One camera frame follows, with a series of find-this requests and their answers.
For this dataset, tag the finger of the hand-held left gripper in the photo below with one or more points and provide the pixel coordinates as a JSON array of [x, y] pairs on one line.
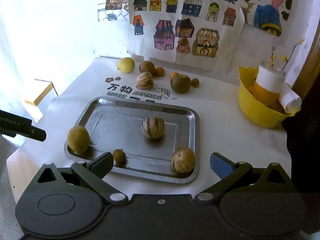
[[38, 134]]

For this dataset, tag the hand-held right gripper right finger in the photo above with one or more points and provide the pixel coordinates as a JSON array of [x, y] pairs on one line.
[[221, 166]]

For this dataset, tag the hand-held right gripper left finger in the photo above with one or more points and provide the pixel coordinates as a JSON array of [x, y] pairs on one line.
[[102, 166]]

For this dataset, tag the small brown round fruit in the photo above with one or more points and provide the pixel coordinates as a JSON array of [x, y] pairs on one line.
[[119, 156], [195, 82]]

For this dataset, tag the olive green oval fruit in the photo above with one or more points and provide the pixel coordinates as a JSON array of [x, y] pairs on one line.
[[78, 139]]

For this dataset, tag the tan striped small melon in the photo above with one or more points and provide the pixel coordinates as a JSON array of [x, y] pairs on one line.
[[183, 160]]

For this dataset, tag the grey metal tray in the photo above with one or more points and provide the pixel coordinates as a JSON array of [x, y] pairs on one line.
[[112, 122]]

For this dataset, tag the pale striped melon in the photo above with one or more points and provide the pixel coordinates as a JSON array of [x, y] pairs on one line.
[[145, 80]]

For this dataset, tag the small orange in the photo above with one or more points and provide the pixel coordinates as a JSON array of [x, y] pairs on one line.
[[173, 75], [160, 72]]

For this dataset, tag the brown kiwi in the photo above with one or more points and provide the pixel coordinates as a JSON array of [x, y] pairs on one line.
[[146, 67]]

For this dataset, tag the white foam box yellow tape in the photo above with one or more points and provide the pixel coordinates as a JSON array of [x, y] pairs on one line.
[[37, 97]]

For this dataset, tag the white printed table cover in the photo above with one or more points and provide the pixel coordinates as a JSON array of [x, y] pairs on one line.
[[225, 120]]

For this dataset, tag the yellow plastic bowl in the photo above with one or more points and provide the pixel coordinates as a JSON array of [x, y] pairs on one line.
[[252, 110]]

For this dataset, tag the orange cup with white sleeve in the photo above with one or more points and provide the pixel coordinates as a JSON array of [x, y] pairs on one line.
[[268, 85]]

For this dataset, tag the white paper roll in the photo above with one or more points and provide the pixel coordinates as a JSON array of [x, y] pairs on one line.
[[290, 100]]

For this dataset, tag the yellow lemon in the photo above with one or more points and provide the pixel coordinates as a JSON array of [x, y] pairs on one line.
[[126, 65]]

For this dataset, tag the yellow flower twig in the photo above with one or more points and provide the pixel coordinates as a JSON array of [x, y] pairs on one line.
[[285, 58]]

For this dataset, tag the coloured houses drawing paper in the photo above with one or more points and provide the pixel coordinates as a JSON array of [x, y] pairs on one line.
[[190, 17]]

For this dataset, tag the brown wooden frame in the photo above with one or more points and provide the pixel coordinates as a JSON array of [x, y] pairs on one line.
[[306, 67]]

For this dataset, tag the cartoon figures wall poster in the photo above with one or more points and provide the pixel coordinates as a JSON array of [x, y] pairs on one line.
[[112, 0]]

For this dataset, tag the teddy bear wall poster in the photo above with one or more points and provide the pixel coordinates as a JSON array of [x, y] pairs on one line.
[[265, 5]]

